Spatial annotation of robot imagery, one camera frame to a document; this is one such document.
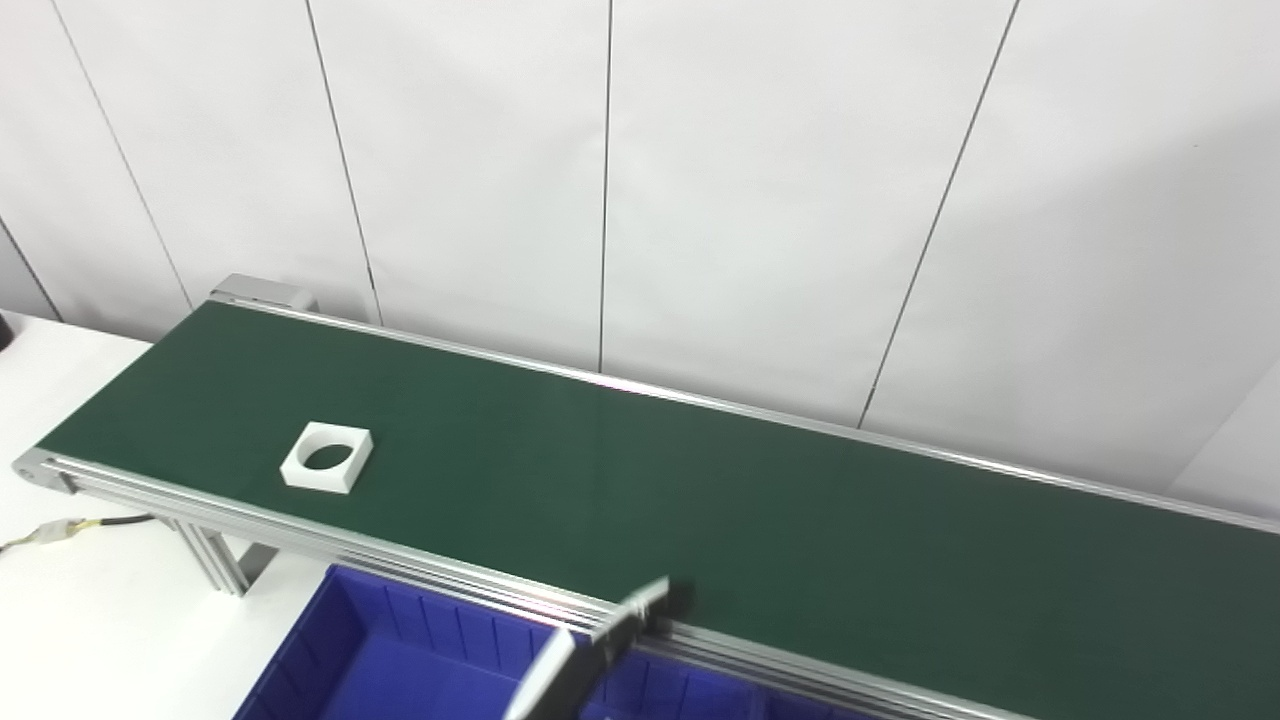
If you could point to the green conveyor belt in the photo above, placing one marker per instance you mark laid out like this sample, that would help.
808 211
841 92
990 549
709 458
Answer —
300 531
760 520

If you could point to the white square part with hole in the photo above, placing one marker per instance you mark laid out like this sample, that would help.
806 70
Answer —
352 461

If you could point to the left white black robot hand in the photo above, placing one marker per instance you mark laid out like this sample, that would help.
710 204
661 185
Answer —
585 660

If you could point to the grey conveyor end housing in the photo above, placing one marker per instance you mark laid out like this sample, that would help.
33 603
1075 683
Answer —
265 290

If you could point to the aluminium conveyor leg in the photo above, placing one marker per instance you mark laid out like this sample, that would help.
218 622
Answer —
215 560

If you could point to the large blue plastic bin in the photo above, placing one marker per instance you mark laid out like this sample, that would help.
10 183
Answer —
400 670

